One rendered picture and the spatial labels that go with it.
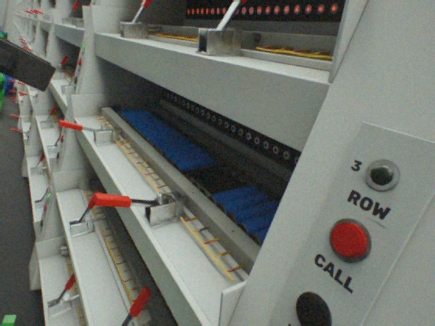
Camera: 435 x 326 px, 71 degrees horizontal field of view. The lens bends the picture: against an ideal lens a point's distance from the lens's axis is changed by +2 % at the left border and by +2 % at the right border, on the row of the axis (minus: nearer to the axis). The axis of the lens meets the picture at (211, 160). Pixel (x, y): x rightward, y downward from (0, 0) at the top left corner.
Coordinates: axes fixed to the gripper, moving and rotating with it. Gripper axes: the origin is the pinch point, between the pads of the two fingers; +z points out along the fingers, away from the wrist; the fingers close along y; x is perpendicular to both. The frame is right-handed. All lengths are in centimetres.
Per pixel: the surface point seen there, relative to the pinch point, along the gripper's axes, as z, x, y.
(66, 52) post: 21, -3, 101
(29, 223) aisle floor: 28, 54, 63
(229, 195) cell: 23.4, 1.8, -15.2
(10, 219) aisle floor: 23, 55, 66
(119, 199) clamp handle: 11.3, 6.6, -13.9
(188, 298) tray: 15.2, 8.8, -24.7
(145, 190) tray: 17.9, 7.2, -6.7
